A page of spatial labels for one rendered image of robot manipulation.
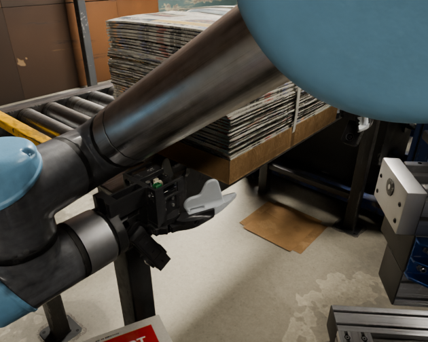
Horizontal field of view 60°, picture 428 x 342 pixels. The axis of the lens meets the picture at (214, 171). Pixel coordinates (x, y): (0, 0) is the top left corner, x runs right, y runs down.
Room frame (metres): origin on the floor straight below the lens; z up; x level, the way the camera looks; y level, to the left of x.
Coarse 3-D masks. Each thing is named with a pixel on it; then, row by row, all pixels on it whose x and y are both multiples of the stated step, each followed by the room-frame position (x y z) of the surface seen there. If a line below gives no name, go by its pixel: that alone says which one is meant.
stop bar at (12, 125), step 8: (0, 112) 0.80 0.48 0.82; (0, 120) 0.75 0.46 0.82; (8, 120) 0.75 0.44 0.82; (16, 120) 0.75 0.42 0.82; (8, 128) 0.72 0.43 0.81; (16, 128) 0.71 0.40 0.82; (24, 128) 0.71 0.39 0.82; (32, 128) 0.71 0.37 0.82; (16, 136) 0.70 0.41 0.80; (24, 136) 0.67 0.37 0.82; (32, 136) 0.66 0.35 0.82; (40, 136) 0.66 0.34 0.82
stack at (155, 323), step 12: (132, 324) 0.23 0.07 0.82; (144, 324) 0.23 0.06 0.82; (156, 324) 0.23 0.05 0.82; (96, 336) 0.21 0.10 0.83; (108, 336) 0.21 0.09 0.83; (120, 336) 0.21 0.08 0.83; (132, 336) 0.21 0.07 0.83; (144, 336) 0.21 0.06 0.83; (156, 336) 0.22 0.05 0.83; (168, 336) 0.22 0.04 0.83
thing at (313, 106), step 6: (306, 96) 0.67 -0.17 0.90; (312, 96) 0.68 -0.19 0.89; (306, 102) 0.67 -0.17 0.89; (312, 102) 0.68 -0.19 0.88; (318, 102) 0.70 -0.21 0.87; (324, 102) 0.73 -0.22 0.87; (306, 108) 0.67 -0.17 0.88; (312, 108) 0.69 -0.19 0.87; (318, 108) 0.71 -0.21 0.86; (324, 108) 0.74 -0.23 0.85; (306, 114) 0.67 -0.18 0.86; (312, 114) 0.70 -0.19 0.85
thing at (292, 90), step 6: (192, 12) 0.77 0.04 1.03; (198, 12) 0.77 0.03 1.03; (204, 12) 0.78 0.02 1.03; (210, 12) 0.78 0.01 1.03; (216, 12) 0.78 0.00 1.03; (222, 12) 0.78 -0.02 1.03; (288, 84) 0.63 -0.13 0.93; (294, 84) 0.64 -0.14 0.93; (288, 90) 0.62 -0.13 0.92; (294, 90) 0.64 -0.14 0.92; (300, 90) 0.65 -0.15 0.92; (294, 96) 0.63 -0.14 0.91; (300, 96) 0.65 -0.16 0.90; (288, 102) 0.62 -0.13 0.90; (294, 102) 0.64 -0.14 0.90; (300, 102) 0.65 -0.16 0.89; (288, 108) 0.62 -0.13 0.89; (294, 108) 0.64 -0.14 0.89; (300, 108) 0.65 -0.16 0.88; (288, 114) 0.62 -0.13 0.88; (294, 114) 0.64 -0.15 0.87; (300, 114) 0.66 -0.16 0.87; (288, 120) 0.62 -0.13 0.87; (300, 120) 0.66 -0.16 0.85; (288, 126) 0.63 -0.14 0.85
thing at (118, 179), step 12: (336, 120) 1.10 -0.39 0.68; (276, 156) 0.84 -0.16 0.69; (132, 168) 0.57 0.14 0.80; (144, 168) 0.57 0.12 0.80; (180, 168) 0.59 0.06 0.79; (108, 180) 0.53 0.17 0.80; (120, 180) 0.53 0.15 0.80; (192, 180) 0.62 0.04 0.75; (204, 180) 0.64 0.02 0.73; (108, 192) 0.50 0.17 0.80; (192, 192) 0.62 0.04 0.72; (180, 204) 0.59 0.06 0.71
